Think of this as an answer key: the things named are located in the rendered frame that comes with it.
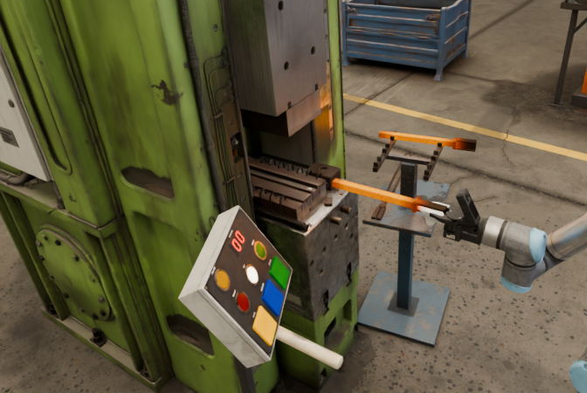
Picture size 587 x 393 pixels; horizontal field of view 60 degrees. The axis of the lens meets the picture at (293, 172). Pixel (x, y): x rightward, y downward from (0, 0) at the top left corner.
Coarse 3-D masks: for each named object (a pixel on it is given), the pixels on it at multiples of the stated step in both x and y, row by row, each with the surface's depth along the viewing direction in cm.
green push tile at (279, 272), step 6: (276, 258) 150; (276, 264) 149; (282, 264) 152; (270, 270) 146; (276, 270) 148; (282, 270) 150; (276, 276) 146; (282, 276) 149; (288, 276) 152; (282, 282) 147; (282, 288) 147
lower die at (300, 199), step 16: (256, 160) 210; (256, 176) 200; (288, 176) 196; (304, 176) 196; (256, 192) 192; (288, 192) 188; (304, 192) 187; (320, 192) 192; (288, 208) 182; (304, 208) 185
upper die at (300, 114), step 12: (312, 96) 171; (240, 108) 172; (288, 108) 162; (300, 108) 167; (312, 108) 173; (252, 120) 171; (264, 120) 168; (276, 120) 165; (288, 120) 163; (300, 120) 169; (276, 132) 167; (288, 132) 164
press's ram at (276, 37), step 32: (224, 0) 146; (256, 0) 140; (288, 0) 148; (320, 0) 161; (256, 32) 145; (288, 32) 151; (320, 32) 166; (256, 64) 151; (288, 64) 156; (320, 64) 170; (256, 96) 158; (288, 96) 159
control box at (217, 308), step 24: (240, 216) 145; (216, 240) 136; (264, 240) 150; (216, 264) 127; (240, 264) 136; (264, 264) 145; (192, 288) 122; (216, 288) 123; (240, 288) 131; (192, 312) 124; (216, 312) 122; (240, 312) 127; (216, 336) 127; (240, 336) 126; (240, 360) 131; (264, 360) 129
